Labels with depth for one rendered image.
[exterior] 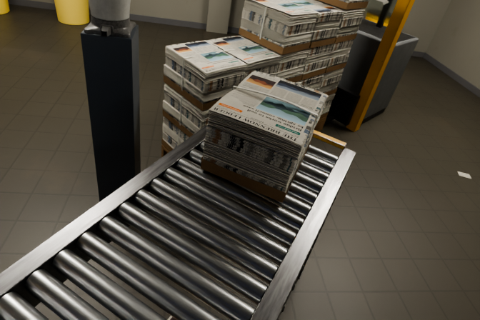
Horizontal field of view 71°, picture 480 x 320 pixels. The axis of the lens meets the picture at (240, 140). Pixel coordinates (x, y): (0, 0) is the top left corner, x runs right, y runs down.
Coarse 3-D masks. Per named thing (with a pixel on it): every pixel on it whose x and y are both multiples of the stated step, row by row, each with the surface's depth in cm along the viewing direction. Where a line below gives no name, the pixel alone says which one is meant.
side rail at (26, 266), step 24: (192, 144) 119; (168, 168) 108; (120, 192) 95; (96, 216) 87; (48, 240) 80; (72, 240) 81; (24, 264) 74; (48, 264) 76; (0, 288) 69; (24, 288) 73
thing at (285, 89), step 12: (252, 72) 122; (252, 84) 114; (264, 84) 115; (276, 84) 117; (288, 84) 118; (288, 96) 111; (300, 96) 112; (312, 96) 114; (324, 96) 116; (312, 108) 107; (312, 132) 115
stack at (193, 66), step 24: (168, 48) 184; (192, 48) 188; (216, 48) 194; (240, 48) 201; (264, 48) 207; (312, 48) 222; (168, 72) 190; (192, 72) 173; (216, 72) 169; (240, 72) 183; (264, 72) 199; (288, 72) 216; (168, 96) 200; (216, 96) 180; (168, 120) 209; (192, 120) 188
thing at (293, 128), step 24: (240, 96) 105; (216, 120) 96; (240, 120) 93; (264, 120) 95; (288, 120) 98; (312, 120) 101; (216, 144) 102; (240, 144) 98; (264, 144) 94; (288, 144) 91; (240, 168) 103; (264, 168) 99; (288, 168) 95
